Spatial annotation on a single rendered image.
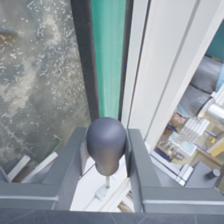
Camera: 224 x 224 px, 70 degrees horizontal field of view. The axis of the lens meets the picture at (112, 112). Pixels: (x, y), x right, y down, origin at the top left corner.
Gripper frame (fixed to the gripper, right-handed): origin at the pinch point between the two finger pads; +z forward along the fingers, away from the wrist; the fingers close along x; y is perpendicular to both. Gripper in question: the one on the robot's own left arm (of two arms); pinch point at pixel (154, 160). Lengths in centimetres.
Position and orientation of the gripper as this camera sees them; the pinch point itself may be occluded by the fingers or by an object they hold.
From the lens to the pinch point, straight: 44.8
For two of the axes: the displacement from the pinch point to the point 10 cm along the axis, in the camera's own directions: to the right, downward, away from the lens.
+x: -6.7, 5.9, -4.5
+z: -7.4, -5.5, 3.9
